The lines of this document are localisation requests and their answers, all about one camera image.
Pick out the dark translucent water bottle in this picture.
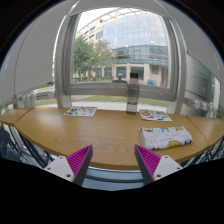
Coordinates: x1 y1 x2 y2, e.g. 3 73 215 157
126 72 140 115

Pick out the grey window frame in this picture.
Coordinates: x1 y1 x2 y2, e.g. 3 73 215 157
54 0 186 114

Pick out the white patterned folded towel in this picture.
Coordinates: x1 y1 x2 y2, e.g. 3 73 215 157
139 126 193 150

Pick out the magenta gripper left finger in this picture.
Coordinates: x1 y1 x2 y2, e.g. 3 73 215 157
44 145 93 186

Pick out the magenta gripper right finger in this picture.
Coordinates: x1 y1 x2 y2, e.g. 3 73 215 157
134 145 182 185

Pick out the right colourful sticker sheet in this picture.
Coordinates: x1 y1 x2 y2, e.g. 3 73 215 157
139 109 171 121

